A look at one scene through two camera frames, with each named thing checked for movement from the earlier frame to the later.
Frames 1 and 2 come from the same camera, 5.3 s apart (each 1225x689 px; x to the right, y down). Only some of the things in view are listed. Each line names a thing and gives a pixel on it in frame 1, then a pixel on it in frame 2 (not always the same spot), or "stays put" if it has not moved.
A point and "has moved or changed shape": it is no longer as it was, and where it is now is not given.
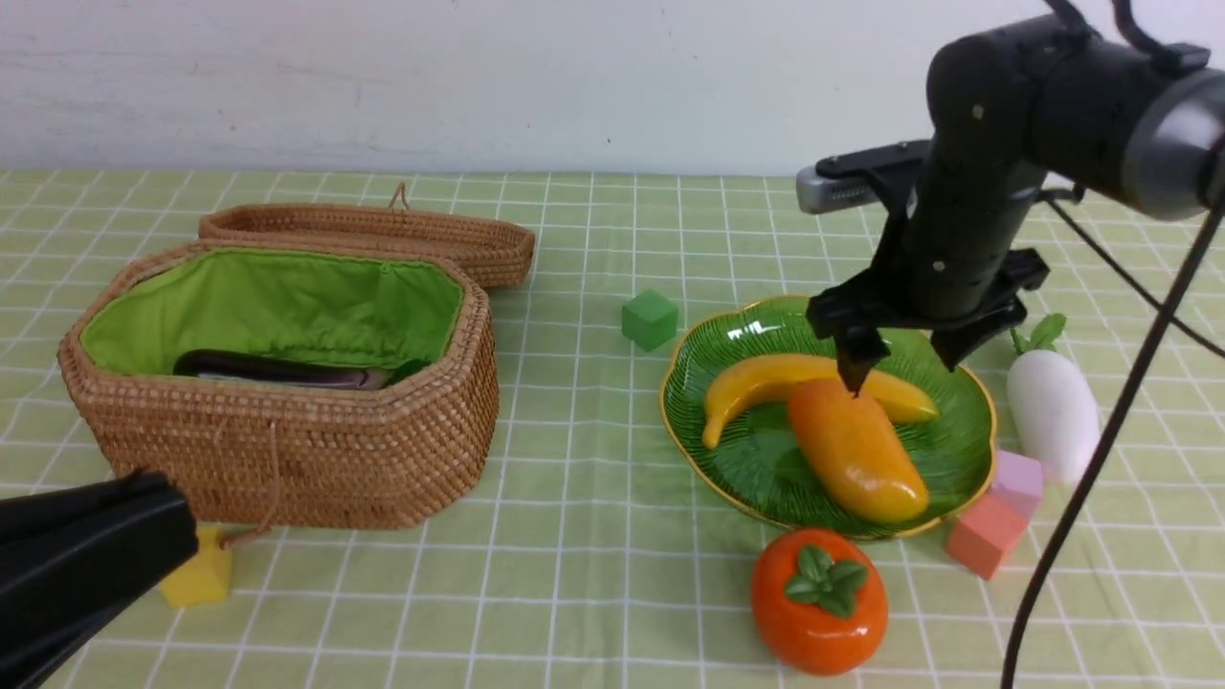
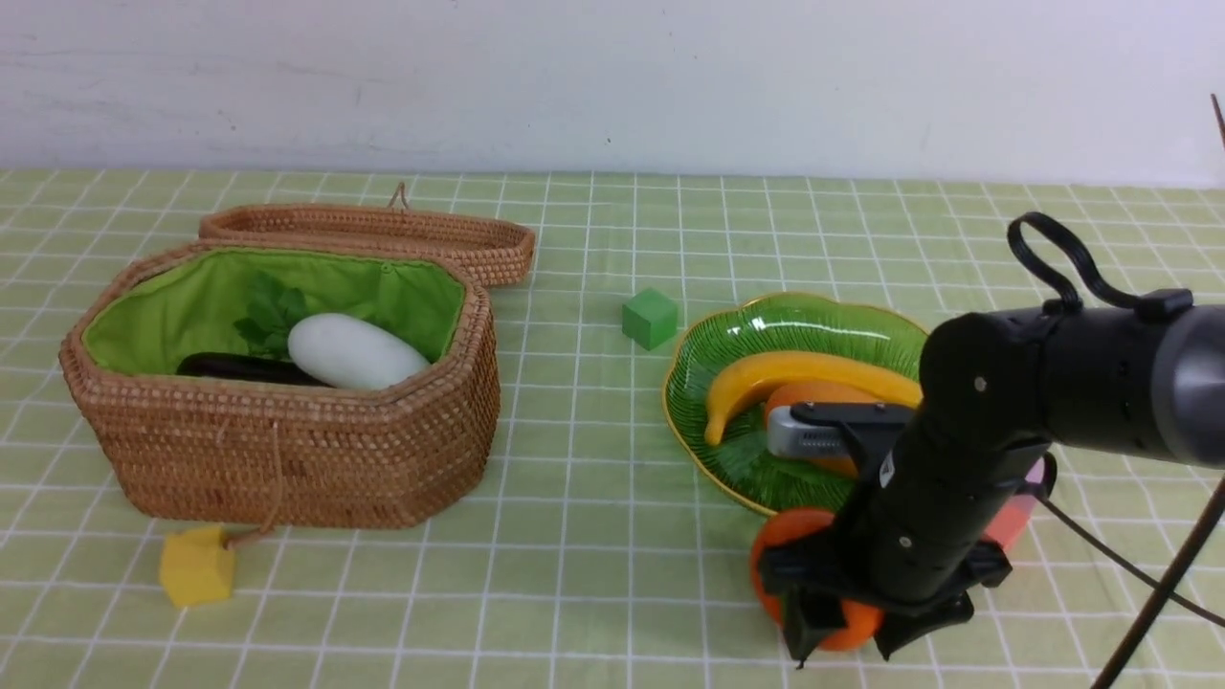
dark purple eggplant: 264,366 stays put
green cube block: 649,320 stays put
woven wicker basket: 248,456 stays put
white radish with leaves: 1052,407 has moved or changed shape
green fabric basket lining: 319,307 stays put
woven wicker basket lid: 499,250 stays put
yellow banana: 784,374 stays put
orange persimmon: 819,601 has moved or changed shape
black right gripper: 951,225 -> 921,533
